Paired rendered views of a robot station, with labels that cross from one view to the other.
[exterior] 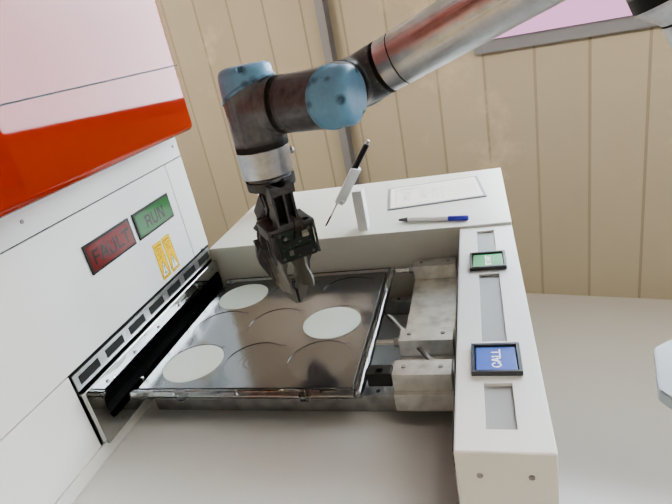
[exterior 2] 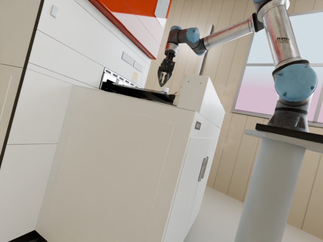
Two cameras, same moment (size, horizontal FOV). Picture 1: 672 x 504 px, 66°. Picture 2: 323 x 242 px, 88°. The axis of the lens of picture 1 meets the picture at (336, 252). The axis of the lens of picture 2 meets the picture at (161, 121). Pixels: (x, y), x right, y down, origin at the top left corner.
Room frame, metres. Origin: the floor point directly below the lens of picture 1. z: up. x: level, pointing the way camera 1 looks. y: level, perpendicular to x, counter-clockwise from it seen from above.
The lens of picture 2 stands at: (-0.28, -0.11, 0.76)
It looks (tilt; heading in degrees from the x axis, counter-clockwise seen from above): 0 degrees down; 7
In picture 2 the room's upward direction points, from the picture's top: 15 degrees clockwise
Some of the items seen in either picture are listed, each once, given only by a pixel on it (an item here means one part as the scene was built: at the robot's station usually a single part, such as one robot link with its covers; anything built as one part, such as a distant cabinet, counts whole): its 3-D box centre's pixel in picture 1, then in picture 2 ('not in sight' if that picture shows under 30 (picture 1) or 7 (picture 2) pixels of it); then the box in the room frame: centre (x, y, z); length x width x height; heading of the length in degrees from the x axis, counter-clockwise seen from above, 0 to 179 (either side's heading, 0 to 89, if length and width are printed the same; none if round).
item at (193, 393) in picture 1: (238, 394); (137, 88); (0.62, 0.18, 0.90); 0.37 x 0.01 x 0.01; 72
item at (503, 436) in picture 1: (495, 343); (204, 106); (0.62, -0.20, 0.89); 0.55 x 0.09 x 0.14; 162
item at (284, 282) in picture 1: (287, 283); (161, 78); (0.72, 0.08, 1.01); 0.06 x 0.03 x 0.09; 19
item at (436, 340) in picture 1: (426, 340); not in sight; (0.66, -0.11, 0.89); 0.08 x 0.03 x 0.03; 72
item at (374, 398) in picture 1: (296, 398); not in sight; (0.66, 0.11, 0.84); 0.50 x 0.02 x 0.03; 72
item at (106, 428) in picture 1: (168, 334); (125, 90); (0.84, 0.33, 0.89); 0.44 x 0.02 x 0.10; 162
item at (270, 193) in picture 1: (281, 217); (167, 62); (0.72, 0.07, 1.11); 0.09 x 0.08 x 0.12; 19
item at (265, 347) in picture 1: (276, 324); (151, 96); (0.79, 0.13, 0.90); 0.34 x 0.34 x 0.01; 72
